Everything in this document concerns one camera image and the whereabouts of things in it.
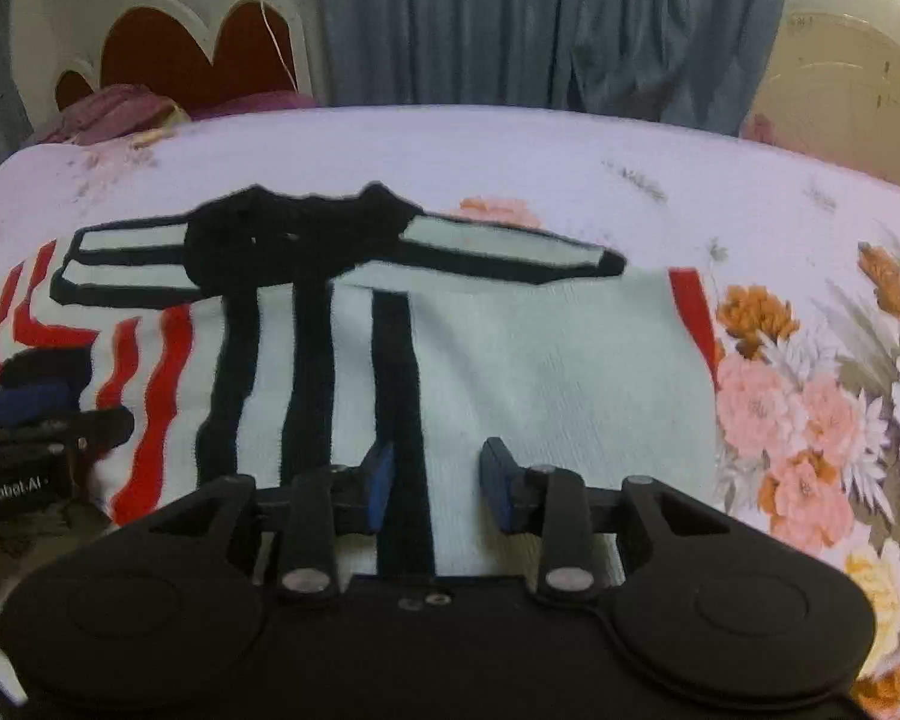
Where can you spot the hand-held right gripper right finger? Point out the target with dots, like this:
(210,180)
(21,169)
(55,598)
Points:
(493,491)

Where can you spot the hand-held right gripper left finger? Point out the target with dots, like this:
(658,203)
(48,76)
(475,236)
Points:
(379,491)

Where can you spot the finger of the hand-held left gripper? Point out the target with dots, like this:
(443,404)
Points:
(97,427)
(30,399)

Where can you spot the striped knit sweater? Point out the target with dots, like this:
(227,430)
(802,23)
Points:
(570,390)

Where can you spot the pink pillow left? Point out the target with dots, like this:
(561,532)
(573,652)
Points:
(105,112)

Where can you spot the floral bed sheet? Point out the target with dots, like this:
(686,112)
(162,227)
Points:
(495,157)

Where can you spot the purple pillow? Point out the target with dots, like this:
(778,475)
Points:
(262,101)

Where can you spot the heart-shaped red headboard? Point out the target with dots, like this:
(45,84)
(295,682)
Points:
(172,45)

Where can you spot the cream arched headboard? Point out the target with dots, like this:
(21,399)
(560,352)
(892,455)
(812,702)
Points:
(847,97)

